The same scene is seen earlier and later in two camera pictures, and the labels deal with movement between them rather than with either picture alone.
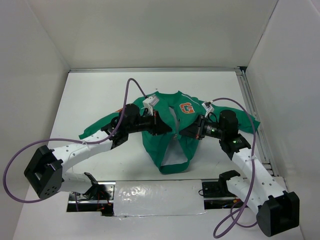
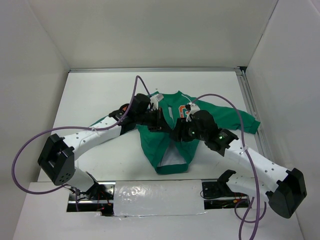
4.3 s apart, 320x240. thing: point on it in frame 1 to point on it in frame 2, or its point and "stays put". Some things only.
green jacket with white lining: (178, 120) stays put
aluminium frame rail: (266, 152) stays put
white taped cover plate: (182, 197) stays put
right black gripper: (191, 131) to (180, 130)
